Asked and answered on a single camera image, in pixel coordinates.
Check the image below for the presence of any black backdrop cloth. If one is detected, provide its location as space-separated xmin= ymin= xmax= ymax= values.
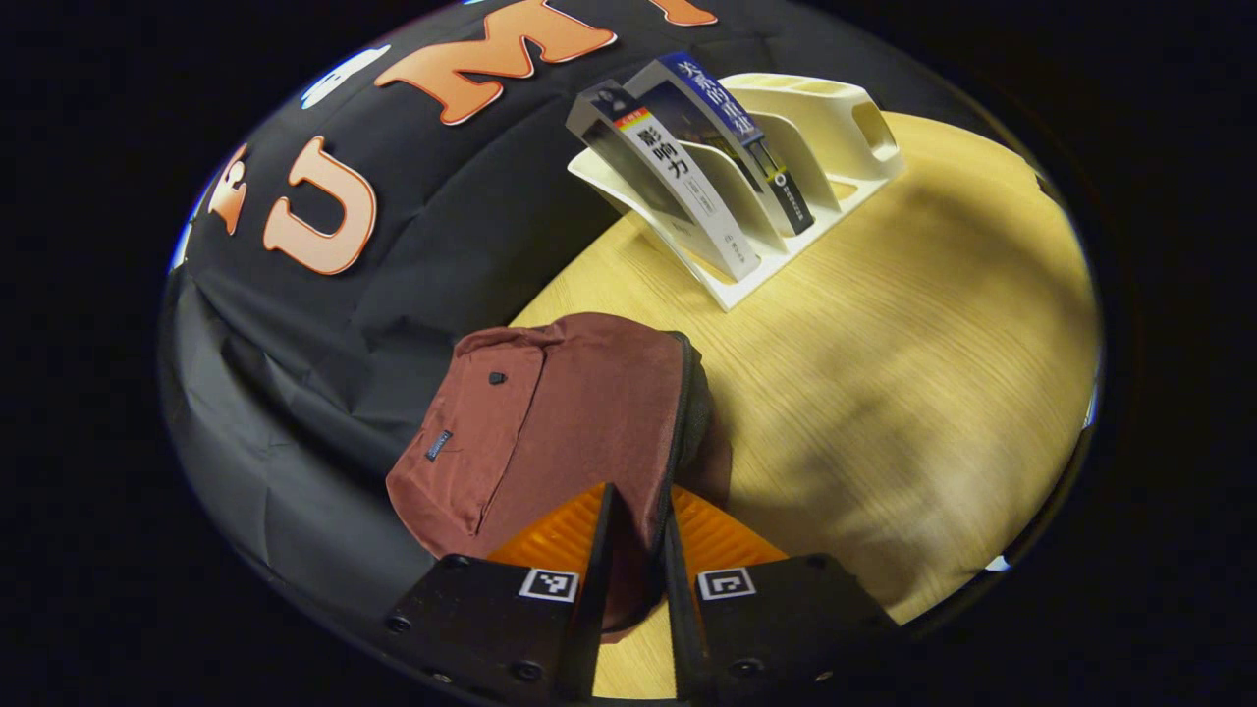
xmin=160 ymin=0 xmax=983 ymax=615

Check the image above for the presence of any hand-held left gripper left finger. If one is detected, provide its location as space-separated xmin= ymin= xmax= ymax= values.
xmin=383 ymin=480 xmax=620 ymax=704

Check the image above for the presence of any red schoolbag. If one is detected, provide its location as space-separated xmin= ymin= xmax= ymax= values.
xmin=385 ymin=312 xmax=735 ymax=644

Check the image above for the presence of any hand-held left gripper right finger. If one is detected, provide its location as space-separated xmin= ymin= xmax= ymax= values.
xmin=661 ymin=485 xmax=902 ymax=705

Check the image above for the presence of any dark blue cover book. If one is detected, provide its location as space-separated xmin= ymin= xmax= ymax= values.
xmin=625 ymin=51 xmax=817 ymax=238

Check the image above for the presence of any white bookshelf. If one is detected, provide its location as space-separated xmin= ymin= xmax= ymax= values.
xmin=567 ymin=72 xmax=907 ymax=313

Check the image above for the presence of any white spine book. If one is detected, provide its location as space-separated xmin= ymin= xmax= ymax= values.
xmin=566 ymin=80 xmax=763 ymax=284

